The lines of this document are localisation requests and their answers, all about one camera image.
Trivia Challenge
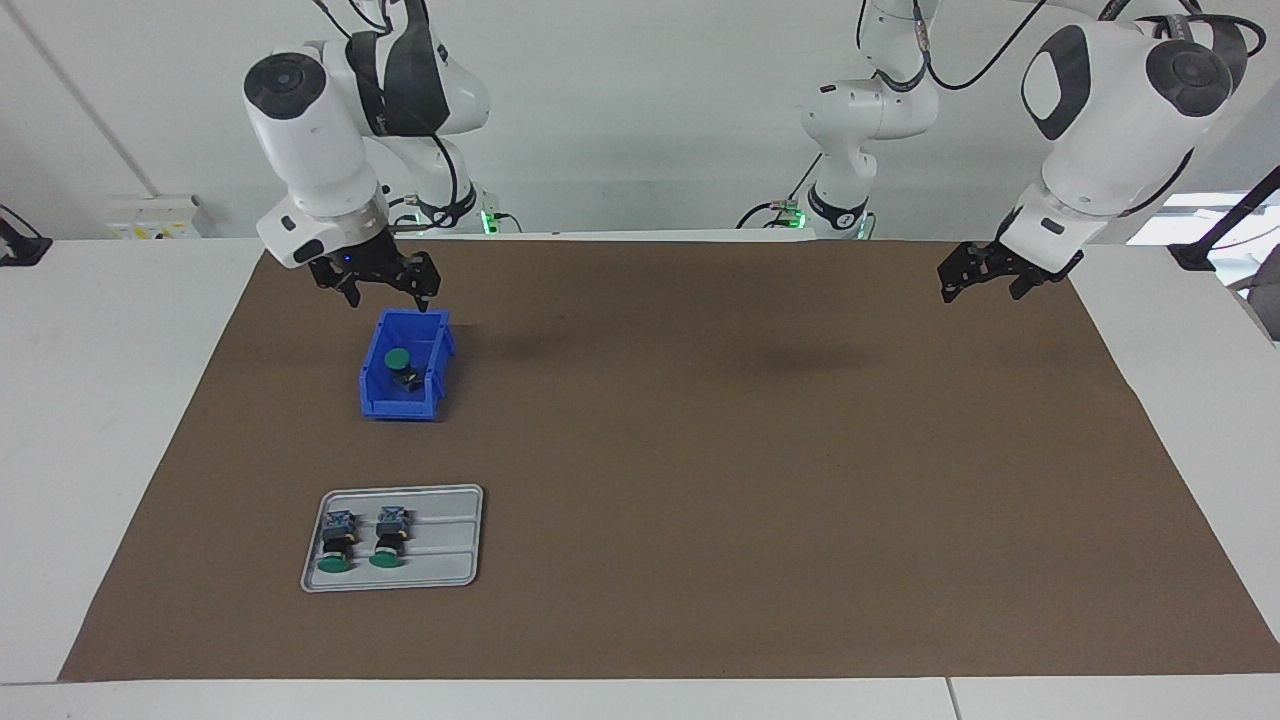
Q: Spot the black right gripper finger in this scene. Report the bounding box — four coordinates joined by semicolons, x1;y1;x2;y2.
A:
385;251;443;314
310;262;363;309

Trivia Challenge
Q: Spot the blue plastic storage bin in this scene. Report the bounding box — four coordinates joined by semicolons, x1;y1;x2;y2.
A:
358;308;457;422

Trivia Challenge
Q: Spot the grey chair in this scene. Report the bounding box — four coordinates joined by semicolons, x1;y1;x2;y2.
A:
1245;275;1280;343

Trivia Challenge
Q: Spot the silver metal tray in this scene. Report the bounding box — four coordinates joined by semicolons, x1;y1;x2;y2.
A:
301;485;485;593

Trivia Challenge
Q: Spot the brown table mat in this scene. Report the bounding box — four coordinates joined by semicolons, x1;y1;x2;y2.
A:
58;237;1280;683

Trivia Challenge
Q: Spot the black clamp base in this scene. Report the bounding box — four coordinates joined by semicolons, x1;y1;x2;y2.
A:
0;205;53;267

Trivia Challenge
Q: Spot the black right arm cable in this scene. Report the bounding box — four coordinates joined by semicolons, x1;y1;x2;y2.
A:
315;0;461;233

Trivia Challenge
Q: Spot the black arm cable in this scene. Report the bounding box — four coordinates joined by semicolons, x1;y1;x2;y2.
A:
315;0;461;233
855;0;1051;91

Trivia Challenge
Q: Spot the black camera stand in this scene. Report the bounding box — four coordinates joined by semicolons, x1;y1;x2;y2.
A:
1168;165;1280;271

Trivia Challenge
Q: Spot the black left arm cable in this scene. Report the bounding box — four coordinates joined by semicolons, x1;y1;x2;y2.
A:
855;0;1051;91

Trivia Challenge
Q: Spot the white wall socket box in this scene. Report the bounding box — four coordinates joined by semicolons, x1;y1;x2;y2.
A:
108;195;216;239

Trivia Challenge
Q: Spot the black base cable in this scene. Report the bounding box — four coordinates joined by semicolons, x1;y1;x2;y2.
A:
737;150;823;231

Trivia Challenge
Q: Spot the white wall cable duct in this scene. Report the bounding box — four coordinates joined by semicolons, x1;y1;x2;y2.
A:
10;0;156;199

